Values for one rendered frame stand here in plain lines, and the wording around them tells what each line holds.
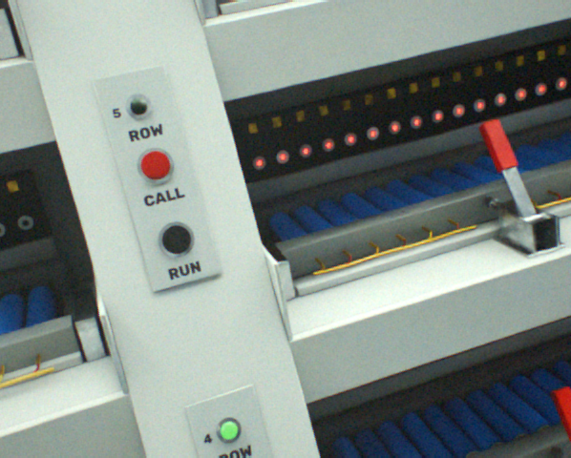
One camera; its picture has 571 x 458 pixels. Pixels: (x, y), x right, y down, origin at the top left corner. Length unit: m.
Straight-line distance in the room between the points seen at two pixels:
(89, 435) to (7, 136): 0.17
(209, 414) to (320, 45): 0.23
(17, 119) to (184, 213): 0.10
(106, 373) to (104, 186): 0.11
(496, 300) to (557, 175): 0.13
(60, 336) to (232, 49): 0.20
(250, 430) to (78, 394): 0.10
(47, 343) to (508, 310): 0.29
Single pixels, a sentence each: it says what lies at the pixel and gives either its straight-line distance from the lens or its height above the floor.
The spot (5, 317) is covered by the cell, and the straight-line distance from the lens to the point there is 0.51.
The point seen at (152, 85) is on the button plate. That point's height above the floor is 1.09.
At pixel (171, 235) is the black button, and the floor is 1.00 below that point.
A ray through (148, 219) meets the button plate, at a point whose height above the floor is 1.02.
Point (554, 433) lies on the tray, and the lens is 0.59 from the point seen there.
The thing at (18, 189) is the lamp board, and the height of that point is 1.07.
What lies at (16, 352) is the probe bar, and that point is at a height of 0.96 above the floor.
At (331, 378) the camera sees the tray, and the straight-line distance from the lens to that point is 0.44.
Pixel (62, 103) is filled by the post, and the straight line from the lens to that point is 0.41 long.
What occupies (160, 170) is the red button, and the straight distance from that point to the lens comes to 0.40.
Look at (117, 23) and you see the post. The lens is 0.42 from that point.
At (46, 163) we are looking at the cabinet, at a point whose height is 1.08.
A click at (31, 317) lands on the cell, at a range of 0.49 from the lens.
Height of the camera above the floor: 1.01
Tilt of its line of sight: 2 degrees down
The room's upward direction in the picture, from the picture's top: 15 degrees counter-clockwise
